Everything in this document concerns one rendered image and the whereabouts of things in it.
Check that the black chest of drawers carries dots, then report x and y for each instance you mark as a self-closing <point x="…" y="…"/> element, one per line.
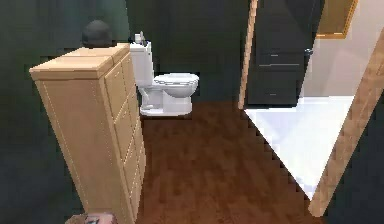
<point x="280" y="66"/>

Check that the light wood chest of drawers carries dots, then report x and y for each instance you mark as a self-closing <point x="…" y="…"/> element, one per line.
<point x="83" y="116"/>

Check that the white toilet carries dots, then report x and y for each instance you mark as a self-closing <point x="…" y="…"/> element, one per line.
<point x="166" y="90"/>

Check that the small white object on toilet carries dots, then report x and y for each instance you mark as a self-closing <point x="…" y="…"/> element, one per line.
<point x="140" y="38"/>

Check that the dark round object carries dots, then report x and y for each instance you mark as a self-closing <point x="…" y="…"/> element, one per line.
<point x="96" y="33"/>

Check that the pink patterned cloth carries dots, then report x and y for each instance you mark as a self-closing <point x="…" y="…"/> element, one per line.
<point x="91" y="218"/>

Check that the wood framed picture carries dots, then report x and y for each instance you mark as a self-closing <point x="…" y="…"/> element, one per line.
<point x="336" y="18"/>

